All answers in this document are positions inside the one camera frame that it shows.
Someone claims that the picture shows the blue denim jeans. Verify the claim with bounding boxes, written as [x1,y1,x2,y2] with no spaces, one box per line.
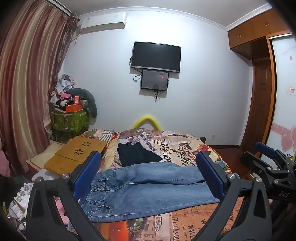
[80,162,219,223]

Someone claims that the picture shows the white sliding wardrobe door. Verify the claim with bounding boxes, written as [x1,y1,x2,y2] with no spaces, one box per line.
[267,34,295,156]

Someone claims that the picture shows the pink garment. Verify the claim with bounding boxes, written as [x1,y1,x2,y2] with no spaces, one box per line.
[0,150,11,178]

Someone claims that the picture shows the newspaper print bed blanket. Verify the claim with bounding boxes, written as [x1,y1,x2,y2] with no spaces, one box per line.
[54,127,246,241]

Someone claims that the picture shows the bamboo lap desk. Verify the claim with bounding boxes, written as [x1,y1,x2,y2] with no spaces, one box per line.
[44,137,107,175]

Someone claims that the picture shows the green fabric storage box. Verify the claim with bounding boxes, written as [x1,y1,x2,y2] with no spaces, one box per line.
[50,109,89,133]

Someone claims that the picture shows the yellow curved pillow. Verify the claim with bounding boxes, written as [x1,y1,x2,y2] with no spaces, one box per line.
[131,115,162,131]

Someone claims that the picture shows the folded black garment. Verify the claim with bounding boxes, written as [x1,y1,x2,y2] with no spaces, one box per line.
[117,143,162,167]

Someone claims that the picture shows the brown wooden wardrobe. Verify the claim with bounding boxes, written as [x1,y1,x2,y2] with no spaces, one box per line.
[228,9,290,154]

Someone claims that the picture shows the orange box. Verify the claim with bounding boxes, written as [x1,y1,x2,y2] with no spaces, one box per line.
[65,104,83,113]

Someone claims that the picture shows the pile of clothes on box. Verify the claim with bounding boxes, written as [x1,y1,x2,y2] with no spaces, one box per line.
[49,74,75,111]

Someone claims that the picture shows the grey neck pillow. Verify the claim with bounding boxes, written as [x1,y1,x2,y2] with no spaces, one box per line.
[66,88,98,118]

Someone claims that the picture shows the striped red beige curtain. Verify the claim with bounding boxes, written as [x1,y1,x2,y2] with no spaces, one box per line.
[1,1,78,174]

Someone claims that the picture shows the white air conditioner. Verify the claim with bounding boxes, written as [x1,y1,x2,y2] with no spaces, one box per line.
[80,12,127,34]

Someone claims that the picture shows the small black wall monitor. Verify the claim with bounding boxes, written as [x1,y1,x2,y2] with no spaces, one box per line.
[140,70,169,91]

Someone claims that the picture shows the black wall television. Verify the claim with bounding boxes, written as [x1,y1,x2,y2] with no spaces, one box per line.
[131,42,181,73]

